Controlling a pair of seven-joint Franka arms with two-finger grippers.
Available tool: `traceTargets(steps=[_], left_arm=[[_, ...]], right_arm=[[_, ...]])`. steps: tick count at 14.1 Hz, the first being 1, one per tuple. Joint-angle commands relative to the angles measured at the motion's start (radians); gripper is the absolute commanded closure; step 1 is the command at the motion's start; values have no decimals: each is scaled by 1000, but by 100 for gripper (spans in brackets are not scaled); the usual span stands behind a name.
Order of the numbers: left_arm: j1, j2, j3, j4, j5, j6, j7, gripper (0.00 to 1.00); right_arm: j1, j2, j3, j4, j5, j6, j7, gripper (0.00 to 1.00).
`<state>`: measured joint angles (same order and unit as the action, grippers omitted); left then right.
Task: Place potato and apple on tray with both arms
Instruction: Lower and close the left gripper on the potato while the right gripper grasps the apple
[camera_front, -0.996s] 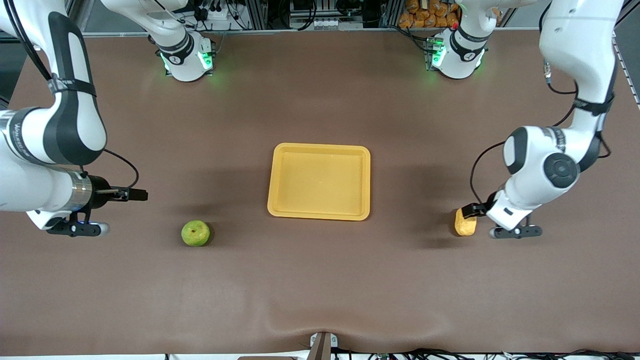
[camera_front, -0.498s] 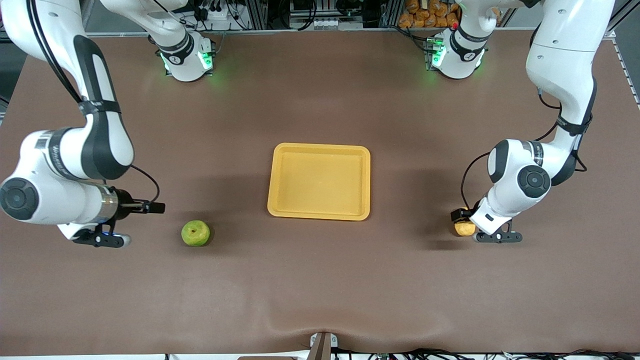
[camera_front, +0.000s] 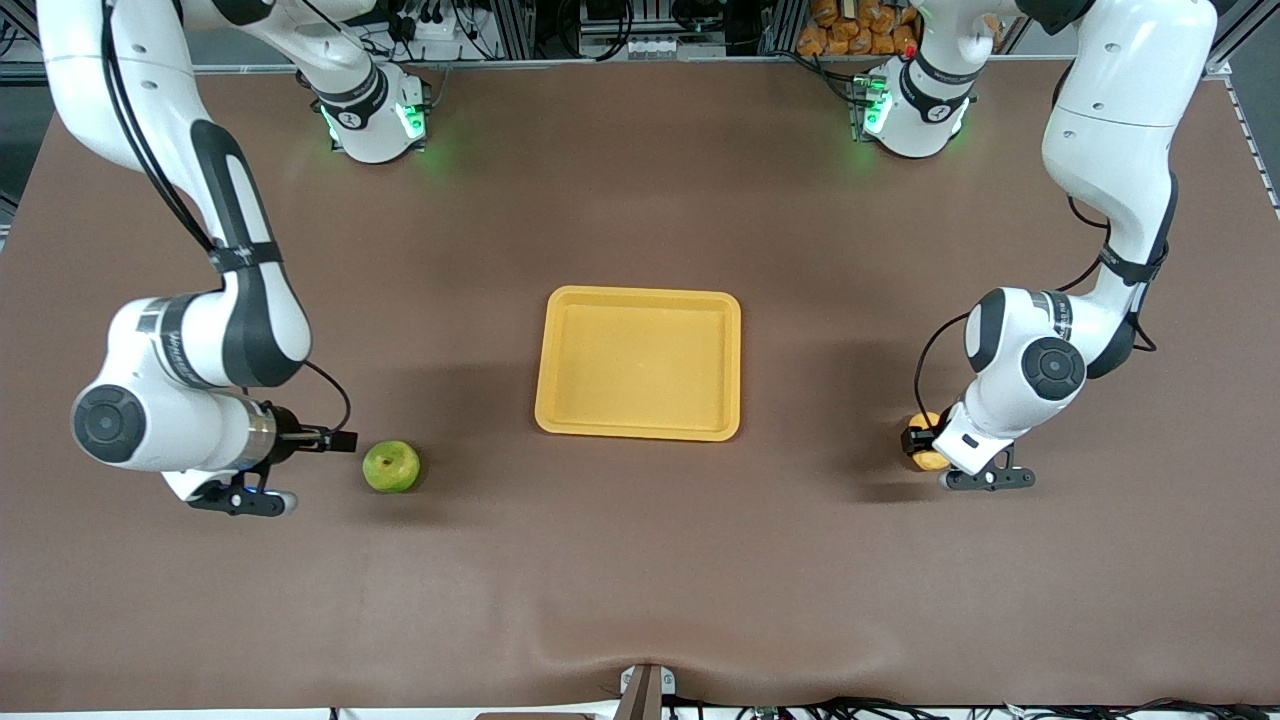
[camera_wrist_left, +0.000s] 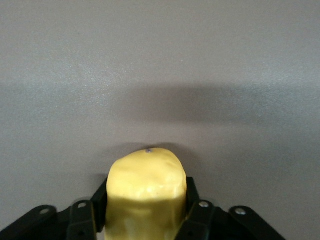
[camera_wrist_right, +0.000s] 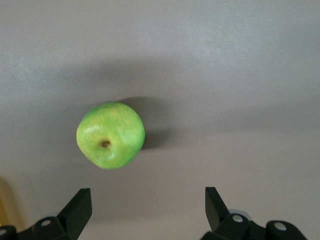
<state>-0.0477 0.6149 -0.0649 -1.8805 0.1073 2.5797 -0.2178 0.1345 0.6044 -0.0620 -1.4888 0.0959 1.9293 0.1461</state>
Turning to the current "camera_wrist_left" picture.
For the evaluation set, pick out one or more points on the brown table mat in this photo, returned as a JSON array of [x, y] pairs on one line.
[[160, 50]]

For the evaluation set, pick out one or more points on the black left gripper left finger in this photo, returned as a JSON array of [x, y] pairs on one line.
[[80, 220]]

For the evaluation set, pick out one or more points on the yellow potato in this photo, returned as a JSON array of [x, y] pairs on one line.
[[146, 190]]

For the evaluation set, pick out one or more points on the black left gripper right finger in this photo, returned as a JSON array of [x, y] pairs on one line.
[[200, 220]]

